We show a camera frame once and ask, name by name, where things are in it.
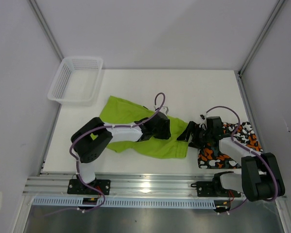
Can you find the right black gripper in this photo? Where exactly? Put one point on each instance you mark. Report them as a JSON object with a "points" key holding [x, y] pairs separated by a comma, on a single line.
{"points": [[185, 135]]}

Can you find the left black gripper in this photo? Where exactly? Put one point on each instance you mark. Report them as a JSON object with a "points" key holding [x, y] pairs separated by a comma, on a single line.
{"points": [[166, 134]]}

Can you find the orange camouflage shorts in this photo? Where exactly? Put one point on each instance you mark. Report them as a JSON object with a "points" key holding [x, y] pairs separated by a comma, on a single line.
{"points": [[210, 157]]}

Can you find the green shorts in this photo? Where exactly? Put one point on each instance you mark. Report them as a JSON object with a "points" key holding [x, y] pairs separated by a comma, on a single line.
{"points": [[120, 111]]}

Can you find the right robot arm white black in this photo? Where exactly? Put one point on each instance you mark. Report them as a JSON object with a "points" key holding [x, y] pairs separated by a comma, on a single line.
{"points": [[260, 177]]}

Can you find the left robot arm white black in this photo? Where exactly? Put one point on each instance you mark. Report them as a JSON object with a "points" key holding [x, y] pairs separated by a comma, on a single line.
{"points": [[89, 142]]}

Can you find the white plastic basket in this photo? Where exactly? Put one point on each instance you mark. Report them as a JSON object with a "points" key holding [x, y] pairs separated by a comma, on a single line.
{"points": [[77, 81]]}

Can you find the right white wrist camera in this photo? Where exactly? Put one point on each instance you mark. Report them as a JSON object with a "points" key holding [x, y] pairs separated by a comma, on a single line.
{"points": [[203, 123]]}

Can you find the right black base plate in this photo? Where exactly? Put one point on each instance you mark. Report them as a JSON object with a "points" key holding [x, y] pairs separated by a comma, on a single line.
{"points": [[211, 189]]}

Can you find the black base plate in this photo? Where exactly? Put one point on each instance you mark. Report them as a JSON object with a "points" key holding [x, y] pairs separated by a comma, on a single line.
{"points": [[211, 189], [75, 187]]}

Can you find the aluminium mounting rail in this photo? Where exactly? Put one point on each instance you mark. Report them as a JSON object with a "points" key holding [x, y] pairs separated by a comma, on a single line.
{"points": [[122, 185]]}

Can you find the right aluminium frame post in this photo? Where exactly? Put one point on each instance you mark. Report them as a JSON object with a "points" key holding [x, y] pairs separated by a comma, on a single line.
{"points": [[275, 12]]}

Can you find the aluminium frame post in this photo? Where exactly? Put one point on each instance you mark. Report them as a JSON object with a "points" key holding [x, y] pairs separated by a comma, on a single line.
{"points": [[45, 28], [275, 12]]}

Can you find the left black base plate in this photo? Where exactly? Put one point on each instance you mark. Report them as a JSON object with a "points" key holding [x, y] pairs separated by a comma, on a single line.
{"points": [[75, 187]]}

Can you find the slotted cable duct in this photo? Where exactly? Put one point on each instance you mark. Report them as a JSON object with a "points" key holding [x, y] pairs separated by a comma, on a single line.
{"points": [[125, 202]]}

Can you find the left aluminium frame post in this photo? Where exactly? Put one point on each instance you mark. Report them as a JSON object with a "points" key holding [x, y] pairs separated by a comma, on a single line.
{"points": [[45, 28]]}

